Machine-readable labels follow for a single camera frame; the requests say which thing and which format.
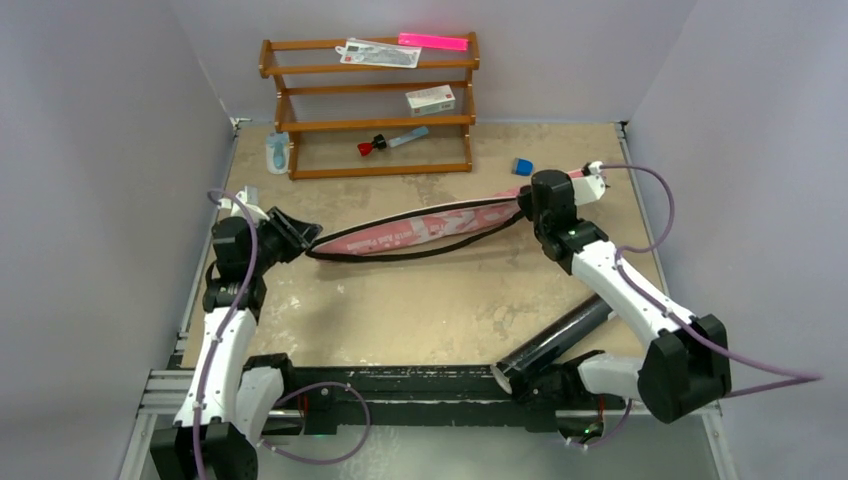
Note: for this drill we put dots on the pink fluorescent bar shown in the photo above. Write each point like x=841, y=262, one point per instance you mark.
x=447, y=43

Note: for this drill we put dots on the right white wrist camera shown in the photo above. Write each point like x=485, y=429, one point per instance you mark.
x=589, y=183

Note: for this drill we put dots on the wooden three-tier shelf rack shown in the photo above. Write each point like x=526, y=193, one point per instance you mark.
x=285, y=119

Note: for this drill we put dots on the white red small box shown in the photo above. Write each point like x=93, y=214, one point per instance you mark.
x=429, y=101

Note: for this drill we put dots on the pink sport racket bag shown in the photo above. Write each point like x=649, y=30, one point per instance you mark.
x=421, y=233

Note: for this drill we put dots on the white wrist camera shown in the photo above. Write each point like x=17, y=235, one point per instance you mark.
x=589, y=183
x=249, y=206

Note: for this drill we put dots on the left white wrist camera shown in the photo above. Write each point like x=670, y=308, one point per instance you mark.
x=249, y=206

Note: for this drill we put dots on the black shuttlecock tube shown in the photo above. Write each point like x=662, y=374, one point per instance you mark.
x=514, y=372

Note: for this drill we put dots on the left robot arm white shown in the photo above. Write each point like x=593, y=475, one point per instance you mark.
x=216, y=431

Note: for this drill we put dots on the white packaged item on shelf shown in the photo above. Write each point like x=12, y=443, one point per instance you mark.
x=369, y=53

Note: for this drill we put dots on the light blue white device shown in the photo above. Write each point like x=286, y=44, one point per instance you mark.
x=277, y=152

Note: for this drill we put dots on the red black blue marker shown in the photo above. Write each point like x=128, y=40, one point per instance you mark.
x=380, y=142

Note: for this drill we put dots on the small blue white object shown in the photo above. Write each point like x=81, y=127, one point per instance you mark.
x=522, y=167

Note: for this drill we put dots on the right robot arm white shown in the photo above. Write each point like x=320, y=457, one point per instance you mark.
x=684, y=364

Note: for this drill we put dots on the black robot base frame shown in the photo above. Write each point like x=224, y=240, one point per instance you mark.
x=434, y=396

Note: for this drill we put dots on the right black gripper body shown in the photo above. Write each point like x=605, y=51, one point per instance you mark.
x=527, y=203

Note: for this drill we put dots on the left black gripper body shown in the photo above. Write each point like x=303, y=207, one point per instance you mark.
x=268, y=249

